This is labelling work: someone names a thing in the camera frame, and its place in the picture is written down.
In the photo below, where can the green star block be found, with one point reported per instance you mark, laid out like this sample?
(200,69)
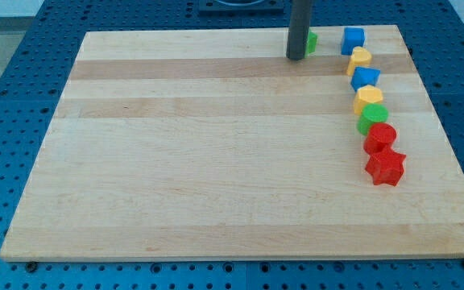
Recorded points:
(311,43)

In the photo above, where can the red star block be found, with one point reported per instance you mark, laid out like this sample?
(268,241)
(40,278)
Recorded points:
(386,167)

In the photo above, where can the yellow heart block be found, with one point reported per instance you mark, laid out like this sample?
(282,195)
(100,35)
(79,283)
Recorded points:
(359,57)

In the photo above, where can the wooden board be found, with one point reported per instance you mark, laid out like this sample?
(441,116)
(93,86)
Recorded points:
(213,145)

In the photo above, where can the yellow hexagon block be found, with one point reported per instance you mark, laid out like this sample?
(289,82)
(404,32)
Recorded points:
(366,95)

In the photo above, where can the green cylinder block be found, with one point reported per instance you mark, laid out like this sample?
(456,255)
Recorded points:
(371,114)

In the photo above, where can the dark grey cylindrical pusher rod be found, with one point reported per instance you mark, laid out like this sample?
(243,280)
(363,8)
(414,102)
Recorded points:
(298,30)

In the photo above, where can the red cylinder block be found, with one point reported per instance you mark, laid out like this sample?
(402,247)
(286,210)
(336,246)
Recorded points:
(379,136)

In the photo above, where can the blue pentagon block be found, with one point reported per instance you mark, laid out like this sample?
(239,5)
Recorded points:
(363,76)

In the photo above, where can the blue cube block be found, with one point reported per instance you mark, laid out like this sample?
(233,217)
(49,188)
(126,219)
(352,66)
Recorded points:
(352,37)

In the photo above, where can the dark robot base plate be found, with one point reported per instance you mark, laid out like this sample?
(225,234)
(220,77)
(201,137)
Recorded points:
(214,7)

